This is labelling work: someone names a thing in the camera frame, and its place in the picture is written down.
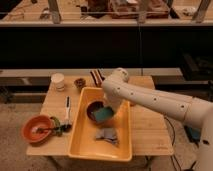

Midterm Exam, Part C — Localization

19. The striped brown cake toy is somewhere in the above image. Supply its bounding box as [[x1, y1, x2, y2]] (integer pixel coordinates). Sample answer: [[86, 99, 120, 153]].
[[90, 69, 105, 87]]

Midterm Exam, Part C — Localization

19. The white paper cup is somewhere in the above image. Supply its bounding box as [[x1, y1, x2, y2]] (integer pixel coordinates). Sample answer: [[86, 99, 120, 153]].
[[51, 73, 65, 91]]

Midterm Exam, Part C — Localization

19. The black cable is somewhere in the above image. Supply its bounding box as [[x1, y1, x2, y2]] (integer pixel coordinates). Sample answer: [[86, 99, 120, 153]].
[[163, 114, 183, 171]]

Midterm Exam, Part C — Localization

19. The teal sponge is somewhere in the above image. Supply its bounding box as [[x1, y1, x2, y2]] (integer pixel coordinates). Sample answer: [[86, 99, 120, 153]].
[[93, 107, 114, 123]]

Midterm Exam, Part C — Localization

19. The purple bowl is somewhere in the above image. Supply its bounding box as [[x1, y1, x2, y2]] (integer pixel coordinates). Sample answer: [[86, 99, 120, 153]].
[[86, 101, 110, 124]]

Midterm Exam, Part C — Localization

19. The dark spoon in bowl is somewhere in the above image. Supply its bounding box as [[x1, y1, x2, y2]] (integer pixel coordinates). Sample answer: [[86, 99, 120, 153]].
[[36, 128, 55, 133]]

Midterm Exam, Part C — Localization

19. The small brown cup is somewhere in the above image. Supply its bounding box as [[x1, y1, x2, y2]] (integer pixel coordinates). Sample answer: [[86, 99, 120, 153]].
[[74, 78, 86, 90]]

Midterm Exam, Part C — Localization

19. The blue box on floor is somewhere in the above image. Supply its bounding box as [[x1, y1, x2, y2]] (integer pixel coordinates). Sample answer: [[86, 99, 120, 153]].
[[184, 126, 200, 143]]

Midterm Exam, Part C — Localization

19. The wooden table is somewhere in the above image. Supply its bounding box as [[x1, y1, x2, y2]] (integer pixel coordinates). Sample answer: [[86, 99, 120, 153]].
[[27, 76, 174, 162]]

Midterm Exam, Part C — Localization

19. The orange bowl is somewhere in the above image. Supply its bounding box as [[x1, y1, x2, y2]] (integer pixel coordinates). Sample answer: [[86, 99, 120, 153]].
[[21, 115, 54, 144]]

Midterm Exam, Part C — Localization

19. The green toy vegetable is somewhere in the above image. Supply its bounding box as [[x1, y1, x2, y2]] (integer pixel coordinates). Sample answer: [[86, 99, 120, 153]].
[[51, 116, 62, 136]]

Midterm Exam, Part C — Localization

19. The yellow plastic tub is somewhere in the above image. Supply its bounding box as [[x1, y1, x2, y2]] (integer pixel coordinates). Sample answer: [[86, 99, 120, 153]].
[[68, 87, 132, 162]]

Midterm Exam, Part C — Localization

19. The grey crumpled cloth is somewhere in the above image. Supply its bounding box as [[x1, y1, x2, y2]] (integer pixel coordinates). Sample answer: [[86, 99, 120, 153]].
[[95, 128, 118, 144]]

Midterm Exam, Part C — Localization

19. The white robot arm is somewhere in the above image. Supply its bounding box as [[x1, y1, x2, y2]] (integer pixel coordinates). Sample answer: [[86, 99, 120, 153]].
[[102, 68, 213, 171]]

